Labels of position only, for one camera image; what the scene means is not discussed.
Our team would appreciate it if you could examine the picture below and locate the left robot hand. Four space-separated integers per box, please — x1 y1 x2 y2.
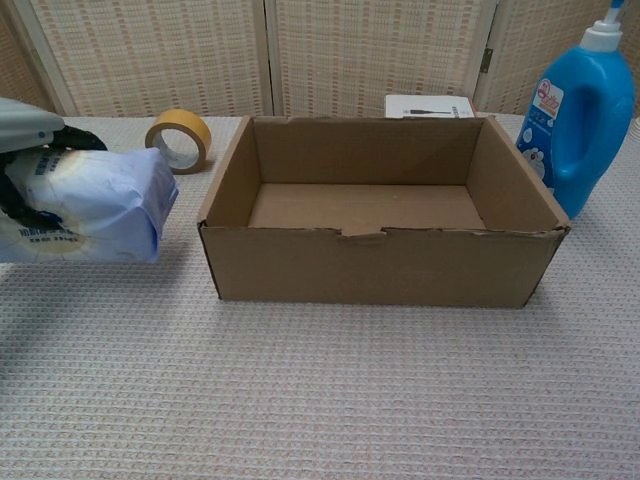
0 96 108 235

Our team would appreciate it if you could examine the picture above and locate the beige woven tablecloth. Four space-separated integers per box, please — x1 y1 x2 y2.
0 112 640 480

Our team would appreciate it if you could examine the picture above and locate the woven folding screen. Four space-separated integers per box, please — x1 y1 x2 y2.
0 0 640 123

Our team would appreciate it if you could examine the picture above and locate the small white printed box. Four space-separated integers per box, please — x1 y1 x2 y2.
384 93 476 120

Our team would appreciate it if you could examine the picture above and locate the brown packing tape roll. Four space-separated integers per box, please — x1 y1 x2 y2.
144 109 213 176

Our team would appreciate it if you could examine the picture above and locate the blue tissue pack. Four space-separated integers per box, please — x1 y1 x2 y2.
0 147 181 265

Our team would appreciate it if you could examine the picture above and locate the blue detergent bottle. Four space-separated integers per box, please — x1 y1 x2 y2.
515 0 637 220

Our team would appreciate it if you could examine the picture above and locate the open brown cardboard box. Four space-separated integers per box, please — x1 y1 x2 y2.
197 114 572 310

